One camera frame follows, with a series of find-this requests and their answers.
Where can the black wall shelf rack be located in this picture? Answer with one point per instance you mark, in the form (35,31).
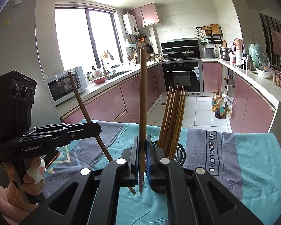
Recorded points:
(209,34)

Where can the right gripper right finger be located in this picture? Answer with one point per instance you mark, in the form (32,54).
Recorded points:
(149,158)

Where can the glass jar with snacks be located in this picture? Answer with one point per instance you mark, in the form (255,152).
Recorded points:
(277,78)

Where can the pink bowl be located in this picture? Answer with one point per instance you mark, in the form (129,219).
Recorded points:
(99,80)

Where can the white water heater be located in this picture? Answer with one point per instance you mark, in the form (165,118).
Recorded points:
(130,24)

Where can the pink left sleeve forearm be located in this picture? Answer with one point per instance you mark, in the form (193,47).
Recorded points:
(13,208)

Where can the stainless steel stock pot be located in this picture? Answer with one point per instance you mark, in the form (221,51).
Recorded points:
(224,53)

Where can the black pot with lid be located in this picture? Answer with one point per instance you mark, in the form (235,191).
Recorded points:
(170,54)

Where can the left hand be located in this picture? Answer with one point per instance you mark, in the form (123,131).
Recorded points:
(33,178)

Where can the yellow cooking oil bottle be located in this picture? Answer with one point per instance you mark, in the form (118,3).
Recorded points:
(215,99)

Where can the brown pot with lid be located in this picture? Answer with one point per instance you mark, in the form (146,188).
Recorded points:
(190,54)

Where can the teal grey tablecloth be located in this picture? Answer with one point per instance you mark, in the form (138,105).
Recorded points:
(248,165)

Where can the grey refrigerator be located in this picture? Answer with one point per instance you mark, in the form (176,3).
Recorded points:
(18,51)

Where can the black built-in oven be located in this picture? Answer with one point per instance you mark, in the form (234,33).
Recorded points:
(187,73)

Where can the dark soy sauce bottle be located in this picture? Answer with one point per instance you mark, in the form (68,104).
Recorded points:
(220,108)

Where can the left tracking camera box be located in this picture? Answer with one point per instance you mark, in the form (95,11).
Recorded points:
(17,93)

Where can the green air fryer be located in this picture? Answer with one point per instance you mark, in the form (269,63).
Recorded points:
(259,56)

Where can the silver rice cooker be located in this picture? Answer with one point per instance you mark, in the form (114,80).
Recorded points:
(208,53)

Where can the black mesh utensil holder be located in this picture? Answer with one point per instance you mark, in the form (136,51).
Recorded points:
(179,158)

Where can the white microwave oven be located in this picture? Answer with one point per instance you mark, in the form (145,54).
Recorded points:
(60,86)

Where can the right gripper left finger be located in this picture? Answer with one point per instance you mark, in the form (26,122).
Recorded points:
(134,160)

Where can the kitchen faucet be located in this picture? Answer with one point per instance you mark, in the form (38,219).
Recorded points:
(107,62)

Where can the pink upper cabinet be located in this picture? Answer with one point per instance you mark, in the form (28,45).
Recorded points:
(145,15)

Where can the black range hood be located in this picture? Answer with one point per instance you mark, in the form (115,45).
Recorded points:
(180,46)

